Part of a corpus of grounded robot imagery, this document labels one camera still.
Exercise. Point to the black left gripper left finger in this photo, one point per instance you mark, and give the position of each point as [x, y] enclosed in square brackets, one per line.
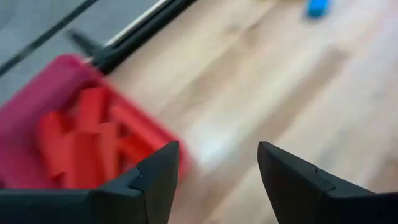
[149, 193]

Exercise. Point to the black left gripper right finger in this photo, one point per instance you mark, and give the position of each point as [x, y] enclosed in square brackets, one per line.
[295, 193]

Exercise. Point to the blue wooden block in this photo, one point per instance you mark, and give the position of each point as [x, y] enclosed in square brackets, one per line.
[317, 7]

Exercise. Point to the red plastic bin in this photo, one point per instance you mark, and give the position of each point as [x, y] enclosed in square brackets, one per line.
[37, 93]

